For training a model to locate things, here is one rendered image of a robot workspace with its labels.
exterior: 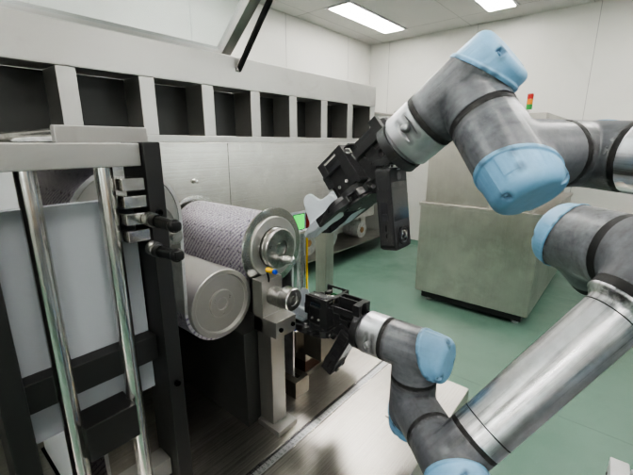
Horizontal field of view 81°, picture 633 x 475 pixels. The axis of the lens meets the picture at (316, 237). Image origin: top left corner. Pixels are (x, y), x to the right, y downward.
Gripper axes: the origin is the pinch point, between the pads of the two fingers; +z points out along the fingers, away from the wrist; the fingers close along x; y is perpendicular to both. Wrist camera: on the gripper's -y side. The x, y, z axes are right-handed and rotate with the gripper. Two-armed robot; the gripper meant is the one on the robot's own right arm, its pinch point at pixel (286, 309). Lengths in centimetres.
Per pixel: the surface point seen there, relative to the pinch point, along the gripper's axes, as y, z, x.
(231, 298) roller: 8.9, -2.8, 16.2
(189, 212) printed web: 20.6, 17.9, 10.3
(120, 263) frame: 23.4, -15.1, 38.0
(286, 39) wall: 146, 263, -271
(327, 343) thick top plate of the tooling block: -8.4, -6.4, -6.1
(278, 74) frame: 54, 30, -29
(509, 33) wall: 155, 80, -444
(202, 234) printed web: 17.4, 10.6, 12.2
